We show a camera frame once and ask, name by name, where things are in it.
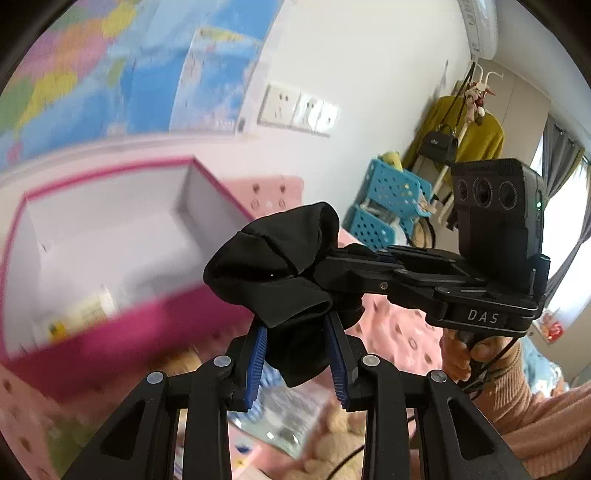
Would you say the red white packet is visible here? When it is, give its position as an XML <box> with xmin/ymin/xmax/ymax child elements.
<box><xmin>537</xmin><ymin>314</ymin><xmax>567</xmax><ymax>345</ymax></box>

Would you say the pink printed blanket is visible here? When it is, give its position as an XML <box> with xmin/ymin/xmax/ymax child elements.
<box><xmin>0</xmin><ymin>174</ymin><xmax>465</xmax><ymax>480</ymax></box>

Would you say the beige plush toy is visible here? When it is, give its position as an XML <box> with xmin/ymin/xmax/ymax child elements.
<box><xmin>281</xmin><ymin>406</ymin><xmax>371</xmax><ymax>480</ymax></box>

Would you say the blue white printed packet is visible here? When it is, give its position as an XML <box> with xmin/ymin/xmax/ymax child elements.
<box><xmin>228</xmin><ymin>382</ymin><xmax>334</xmax><ymax>459</ymax></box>

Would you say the white wall socket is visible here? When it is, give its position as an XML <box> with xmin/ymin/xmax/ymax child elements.
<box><xmin>259</xmin><ymin>84</ymin><xmax>301</xmax><ymax>128</ymax></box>

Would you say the yellow garment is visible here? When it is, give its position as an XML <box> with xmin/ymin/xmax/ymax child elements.
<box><xmin>401</xmin><ymin>95</ymin><xmax>505</xmax><ymax>172</ymax></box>

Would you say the light blue bedding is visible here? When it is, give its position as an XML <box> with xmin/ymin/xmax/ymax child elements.
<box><xmin>522</xmin><ymin>340</ymin><xmax>570</xmax><ymax>394</ymax></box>

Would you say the white coat rack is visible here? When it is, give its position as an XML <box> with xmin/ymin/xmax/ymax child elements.
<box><xmin>406</xmin><ymin>59</ymin><xmax>505</xmax><ymax>219</ymax></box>

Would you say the white air conditioner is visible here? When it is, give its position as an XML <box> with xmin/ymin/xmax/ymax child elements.
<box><xmin>457</xmin><ymin>0</ymin><xmax>500</xmax><ymax>59</ymax></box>

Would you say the pink storage box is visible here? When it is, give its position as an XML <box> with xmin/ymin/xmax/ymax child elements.
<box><xmin>0</xmin><ymin>156</ymin><xmax>260</xmax><ymax>403</ymax></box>

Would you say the black cloth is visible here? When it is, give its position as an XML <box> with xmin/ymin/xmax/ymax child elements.
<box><xmin>203</xmin><ymin>200</ymin><xmax>366</xmax><ymax>389</ymax></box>

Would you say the person's right hand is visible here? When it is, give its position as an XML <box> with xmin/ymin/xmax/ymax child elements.
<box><xmin>440</xmin><ymin>330</ymin><xmax>522</xmax><ymax>384</ymax></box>

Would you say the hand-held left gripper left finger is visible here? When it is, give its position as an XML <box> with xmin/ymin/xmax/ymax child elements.
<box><xmin>60</xmin><ymin>323</ymin><xmax>269</xmax><ymax>480</ymax></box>

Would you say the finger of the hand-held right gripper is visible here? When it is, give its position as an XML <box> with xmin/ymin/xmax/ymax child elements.
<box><xmin>337</xmin><ymin>244</ymin><xmax>462</xmax><ymax>268</ymax></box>
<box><xmin>314</xmin><ymin>256</ymin><xmax>444</xmax><ymax>298</ymax></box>

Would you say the grey curtain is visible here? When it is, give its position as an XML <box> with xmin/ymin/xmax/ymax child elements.
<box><xmin>530</xmin><ymin>115</ymin><xmax>588</xmax><ymax>296</ymax></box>

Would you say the black handbag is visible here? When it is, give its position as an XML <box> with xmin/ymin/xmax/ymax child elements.
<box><xmin>417</xmin><ymin>124</ymin><xmax>461</xmax><ymax>167</ymax></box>

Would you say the blue perforated basket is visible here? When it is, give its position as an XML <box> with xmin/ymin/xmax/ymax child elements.
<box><xmin>367</xmin><ymin>158</ymin><xmax>433</xmax><ymax>219</ymax></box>
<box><xmin>344</xmin><ymin>204</ymin><xmax>416</xmax><ymax>248</ymax></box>

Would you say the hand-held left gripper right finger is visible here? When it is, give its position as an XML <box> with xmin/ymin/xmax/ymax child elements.
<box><xmin>321</xmin><ymin>316</ymin><xmax>536</xmax><ymax>480</ymax></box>

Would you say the person's right forearm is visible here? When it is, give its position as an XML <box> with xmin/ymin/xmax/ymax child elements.
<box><xmin>471</xmin><ymin>339</ymin><xmax>591</xmax><ymax>480</ymax></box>

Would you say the colourful wall map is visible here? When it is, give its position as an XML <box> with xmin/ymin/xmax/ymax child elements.
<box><xmin>0</xmin><ymin>0</ymin><xmax>283</xmax><ymax>172</ymax></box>

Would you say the black cable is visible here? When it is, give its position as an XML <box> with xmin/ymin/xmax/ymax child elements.
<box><xmin>323</xmin><ymin>415</ymin><xmax>416</xmax><ymax>480</ymax></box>

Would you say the yellow white packet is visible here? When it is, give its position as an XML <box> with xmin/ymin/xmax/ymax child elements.
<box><xmin>45</xmin><ymin>285</ymin><xmax>117</xmax><ymax>343</ymax></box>

